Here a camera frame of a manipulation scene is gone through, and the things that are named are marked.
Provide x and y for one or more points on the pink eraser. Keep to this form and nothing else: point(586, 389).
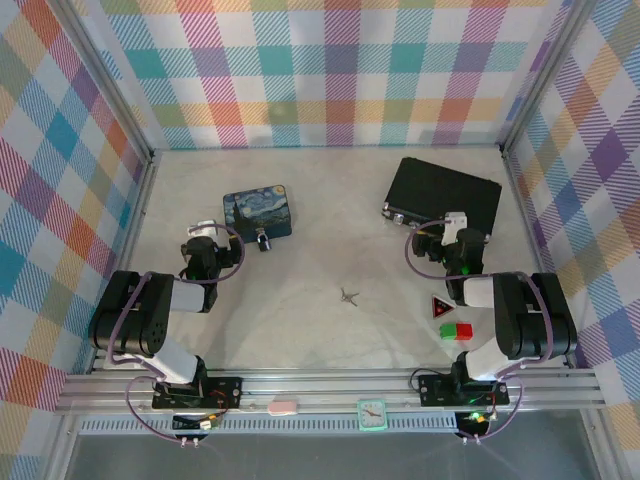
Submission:
point(282, 406)

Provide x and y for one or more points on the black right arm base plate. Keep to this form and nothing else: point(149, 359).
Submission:
point(432, 390)

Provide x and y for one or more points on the red black triangle sign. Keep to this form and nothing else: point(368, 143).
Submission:
point(441, 307)

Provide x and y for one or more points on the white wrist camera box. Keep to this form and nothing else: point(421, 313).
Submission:
point(202, 227)
point(456, 224)

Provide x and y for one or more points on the black hard carrying case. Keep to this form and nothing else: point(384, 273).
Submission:
point(445, 192)

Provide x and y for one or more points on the green and red block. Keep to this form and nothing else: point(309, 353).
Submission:
point(456, 332)

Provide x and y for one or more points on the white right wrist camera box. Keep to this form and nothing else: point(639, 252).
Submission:
point(456, 224)

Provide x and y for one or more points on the aluminium side rail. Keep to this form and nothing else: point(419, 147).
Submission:
point(135, 225)
point(525, 215)

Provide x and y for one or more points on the small mint green clock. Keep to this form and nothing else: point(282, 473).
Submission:
point(371, 414)

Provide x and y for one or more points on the black connector board green light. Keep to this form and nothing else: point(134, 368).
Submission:
point(474, 421)

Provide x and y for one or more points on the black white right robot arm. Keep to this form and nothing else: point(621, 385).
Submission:
point(530, 320)

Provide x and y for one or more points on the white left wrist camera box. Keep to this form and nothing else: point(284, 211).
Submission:
point(202, 227)

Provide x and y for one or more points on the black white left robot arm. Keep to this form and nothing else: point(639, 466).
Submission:
point(150, 320)

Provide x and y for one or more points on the aluminium frame post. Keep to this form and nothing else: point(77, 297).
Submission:
point(545, 77)
point(107, 82)

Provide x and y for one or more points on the aluminium front frame rail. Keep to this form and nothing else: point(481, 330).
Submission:
point(325, 390)

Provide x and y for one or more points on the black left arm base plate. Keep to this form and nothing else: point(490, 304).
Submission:
point(225, 392)

